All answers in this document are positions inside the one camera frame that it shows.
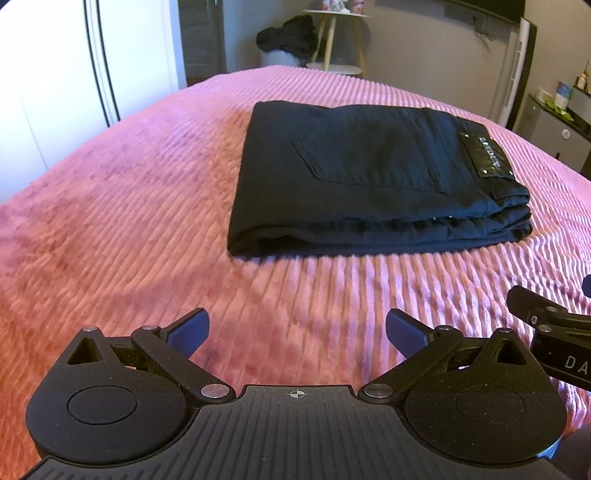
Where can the green packet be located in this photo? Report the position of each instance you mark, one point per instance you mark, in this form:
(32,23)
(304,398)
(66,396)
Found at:
(556,108)

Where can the black wall television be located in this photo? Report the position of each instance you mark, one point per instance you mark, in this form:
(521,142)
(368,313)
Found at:
(498,7)

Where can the dark brown door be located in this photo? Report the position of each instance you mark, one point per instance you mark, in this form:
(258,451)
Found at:
(201,41)

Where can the white wardrobe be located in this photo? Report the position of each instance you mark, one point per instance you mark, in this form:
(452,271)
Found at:
(55,83)

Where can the grey cabinet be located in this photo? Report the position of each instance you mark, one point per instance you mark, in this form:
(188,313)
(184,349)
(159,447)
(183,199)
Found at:
(549,138)

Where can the side table with yellow legs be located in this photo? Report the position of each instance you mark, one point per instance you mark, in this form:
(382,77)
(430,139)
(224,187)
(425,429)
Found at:
(334,41)

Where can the blue and white box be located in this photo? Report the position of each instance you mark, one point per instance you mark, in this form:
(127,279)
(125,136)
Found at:
(562,94)

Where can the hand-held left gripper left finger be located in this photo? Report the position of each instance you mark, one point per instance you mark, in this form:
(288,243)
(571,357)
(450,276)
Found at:
(189,330)

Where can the dark clothing pile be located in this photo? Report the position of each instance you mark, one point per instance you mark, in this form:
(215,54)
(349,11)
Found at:
(288,37)

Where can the pink ribbed blanket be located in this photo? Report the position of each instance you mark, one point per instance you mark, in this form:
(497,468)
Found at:
(138,230)

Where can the black pants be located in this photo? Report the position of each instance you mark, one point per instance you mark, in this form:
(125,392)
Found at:
(369,184)

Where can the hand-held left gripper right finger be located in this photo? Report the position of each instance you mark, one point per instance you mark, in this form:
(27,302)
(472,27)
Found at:
(406,332)

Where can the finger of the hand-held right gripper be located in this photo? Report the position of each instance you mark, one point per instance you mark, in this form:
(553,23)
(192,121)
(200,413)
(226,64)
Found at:
(545,311)
(588,286)

